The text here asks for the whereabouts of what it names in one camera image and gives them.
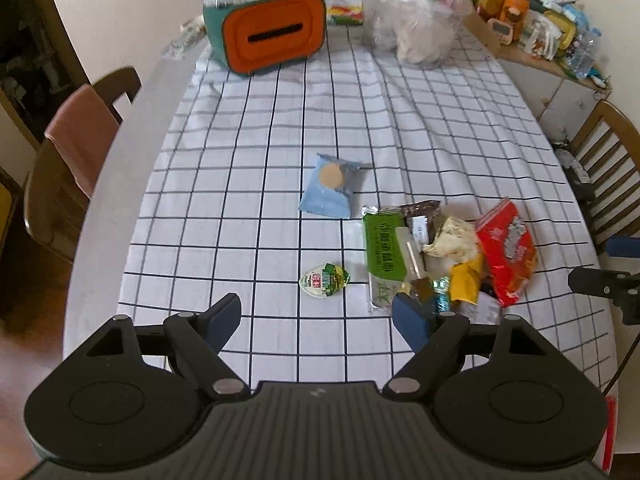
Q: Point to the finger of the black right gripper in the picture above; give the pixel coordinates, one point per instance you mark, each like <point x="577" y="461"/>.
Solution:
<point x="622" y="288"/>

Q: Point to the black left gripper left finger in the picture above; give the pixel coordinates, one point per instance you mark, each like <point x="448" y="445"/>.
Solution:
<point x="192" y="341"/>

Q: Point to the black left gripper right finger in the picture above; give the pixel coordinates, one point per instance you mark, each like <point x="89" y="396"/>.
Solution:
<point x="440" y="343"/>

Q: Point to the dark brown snack wrapper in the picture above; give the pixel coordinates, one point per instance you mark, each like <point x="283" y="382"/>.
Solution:
<point x="420" y="219"/>

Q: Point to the blue cookie snack packet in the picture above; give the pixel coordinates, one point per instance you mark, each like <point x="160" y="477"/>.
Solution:
<point x="330" y="188"/>

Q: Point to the clear plastic snack tube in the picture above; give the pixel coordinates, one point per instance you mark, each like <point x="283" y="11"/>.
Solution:
<point x="416" y="283"/>

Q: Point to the yellow snack packet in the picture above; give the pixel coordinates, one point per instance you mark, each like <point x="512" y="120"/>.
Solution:
<point x="465" y="280"/>

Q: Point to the cream crumpled snack wrapper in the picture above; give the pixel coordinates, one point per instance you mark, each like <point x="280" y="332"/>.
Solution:
<point x="455" y="240"/>

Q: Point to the green snack packet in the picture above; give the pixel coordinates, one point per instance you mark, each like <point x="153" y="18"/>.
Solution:
<point x="385" y="263"/>

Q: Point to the red snack bag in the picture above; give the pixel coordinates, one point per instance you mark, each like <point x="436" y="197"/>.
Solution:
<point x="509" y="251"/>

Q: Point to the green white jelly cup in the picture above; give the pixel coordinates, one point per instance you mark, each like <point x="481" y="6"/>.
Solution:
<point x="324" y="281"/>

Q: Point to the right wooden chair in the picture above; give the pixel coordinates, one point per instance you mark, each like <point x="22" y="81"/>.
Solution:
<point x="607" y="147"/>

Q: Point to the wooden chair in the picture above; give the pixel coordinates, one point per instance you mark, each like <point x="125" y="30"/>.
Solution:
<point x="607" y="147"/>
<point x="54" y="206"/>

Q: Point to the left wooden chair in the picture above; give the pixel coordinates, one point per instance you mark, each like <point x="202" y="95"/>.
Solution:
<point x="54" y="206"/>

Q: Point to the white side cabinet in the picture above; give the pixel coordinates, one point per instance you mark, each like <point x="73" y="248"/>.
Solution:
<point x="559" y="104"/>

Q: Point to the white black grid tablecloth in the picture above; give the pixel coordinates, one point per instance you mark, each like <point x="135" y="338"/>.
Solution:
<point x="219" y="212"/>

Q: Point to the clear water bottle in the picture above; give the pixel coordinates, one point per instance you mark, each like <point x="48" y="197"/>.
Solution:
<point x="581" y="58"/>

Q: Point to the pink cloth on chair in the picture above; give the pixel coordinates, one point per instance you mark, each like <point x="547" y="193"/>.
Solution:
<point x="82" y="131"/>

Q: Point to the white kitchen timer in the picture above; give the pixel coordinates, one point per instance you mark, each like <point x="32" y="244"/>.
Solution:
<point x="502" y="29"/>

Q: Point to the orange jar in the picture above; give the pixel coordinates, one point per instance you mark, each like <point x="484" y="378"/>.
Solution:
<point x="514" y="12"/>

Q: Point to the orange teal tissue box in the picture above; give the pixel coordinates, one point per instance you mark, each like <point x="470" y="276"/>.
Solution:
<point x="248" y="36"/>

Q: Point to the clear plastic snack bag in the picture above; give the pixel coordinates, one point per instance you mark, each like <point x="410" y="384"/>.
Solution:
<point x="418" y="32"/>

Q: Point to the colourful snack packet behind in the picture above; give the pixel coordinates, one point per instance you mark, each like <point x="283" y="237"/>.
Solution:
<point x="344" y="12"/>

